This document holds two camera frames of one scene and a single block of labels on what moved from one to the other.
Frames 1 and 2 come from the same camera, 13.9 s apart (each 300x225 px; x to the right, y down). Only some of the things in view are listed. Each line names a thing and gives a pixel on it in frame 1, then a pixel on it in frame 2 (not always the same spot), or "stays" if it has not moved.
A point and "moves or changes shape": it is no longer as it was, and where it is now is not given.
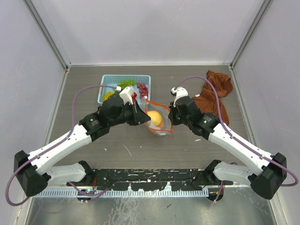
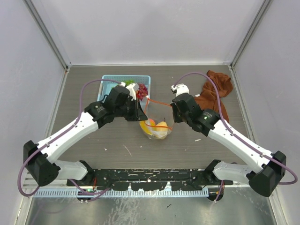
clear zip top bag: (160, 123) moves or changes shape
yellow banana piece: (107, 95) moves or changes shape
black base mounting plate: (156, 179) stays
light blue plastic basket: (113, 80) stays
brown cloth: (207, 101) stays
